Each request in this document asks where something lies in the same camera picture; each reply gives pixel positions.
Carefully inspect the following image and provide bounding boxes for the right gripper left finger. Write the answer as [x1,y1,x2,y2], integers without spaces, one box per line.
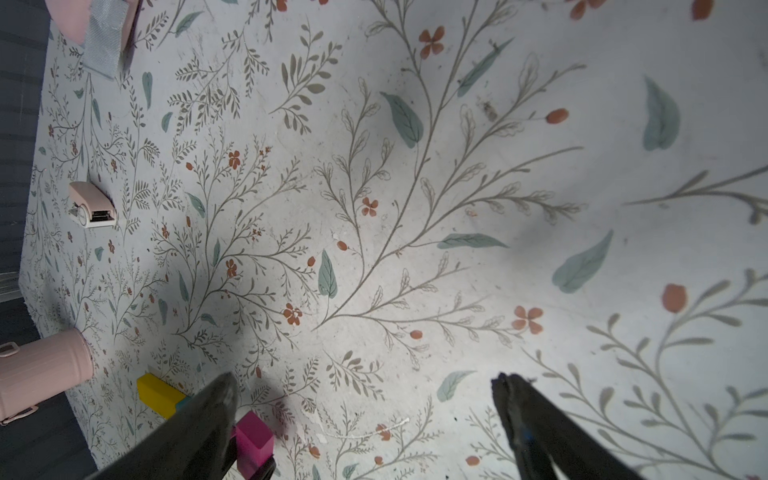
[90,373,237,480]

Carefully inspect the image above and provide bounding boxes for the pink pen cup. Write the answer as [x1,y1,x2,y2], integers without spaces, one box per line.
[1,329,94,426]

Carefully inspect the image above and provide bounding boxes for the magenta long block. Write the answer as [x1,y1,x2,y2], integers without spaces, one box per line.
[234,412,276,480]

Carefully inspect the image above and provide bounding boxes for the yellow block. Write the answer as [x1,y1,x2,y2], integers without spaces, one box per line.
[136,373,188,419]

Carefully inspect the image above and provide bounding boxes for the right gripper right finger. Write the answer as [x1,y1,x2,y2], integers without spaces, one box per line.
[491,373,641,480]

